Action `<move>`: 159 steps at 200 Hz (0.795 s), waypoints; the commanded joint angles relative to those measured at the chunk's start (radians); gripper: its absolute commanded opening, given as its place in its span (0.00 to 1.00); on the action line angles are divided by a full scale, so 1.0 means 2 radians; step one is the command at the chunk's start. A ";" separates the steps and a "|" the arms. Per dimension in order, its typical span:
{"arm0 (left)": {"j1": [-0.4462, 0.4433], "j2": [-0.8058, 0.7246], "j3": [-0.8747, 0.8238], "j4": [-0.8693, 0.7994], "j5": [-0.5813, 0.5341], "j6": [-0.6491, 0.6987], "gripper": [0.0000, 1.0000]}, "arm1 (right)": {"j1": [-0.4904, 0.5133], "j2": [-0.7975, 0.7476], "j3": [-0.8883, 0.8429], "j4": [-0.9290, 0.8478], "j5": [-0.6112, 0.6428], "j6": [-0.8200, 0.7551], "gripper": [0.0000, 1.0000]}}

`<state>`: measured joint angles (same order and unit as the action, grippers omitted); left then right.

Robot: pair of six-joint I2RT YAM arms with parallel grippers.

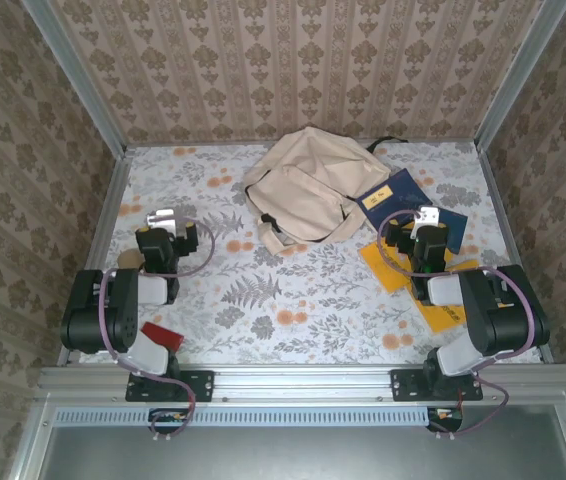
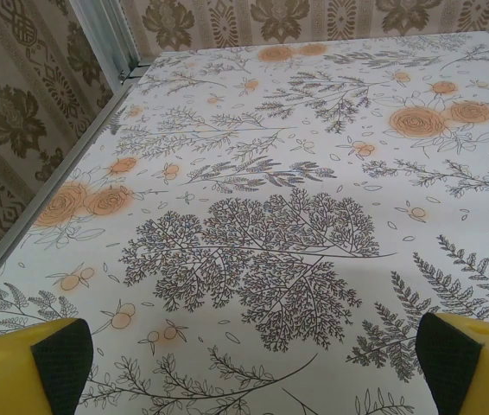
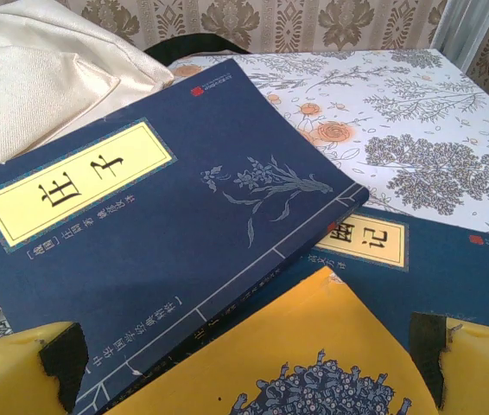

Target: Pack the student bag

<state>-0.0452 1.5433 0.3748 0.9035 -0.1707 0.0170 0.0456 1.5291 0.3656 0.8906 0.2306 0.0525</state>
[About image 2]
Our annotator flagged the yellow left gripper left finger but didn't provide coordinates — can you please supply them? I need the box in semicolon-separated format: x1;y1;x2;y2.
0;317;95;415

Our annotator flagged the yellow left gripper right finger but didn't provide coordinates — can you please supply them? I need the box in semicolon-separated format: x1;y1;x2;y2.
416;311;489;415

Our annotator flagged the aluminium side rail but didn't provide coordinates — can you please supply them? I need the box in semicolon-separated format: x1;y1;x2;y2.
0;64;143;303

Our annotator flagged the aluminium frame post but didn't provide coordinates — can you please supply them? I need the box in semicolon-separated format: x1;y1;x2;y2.
70;0;145;84

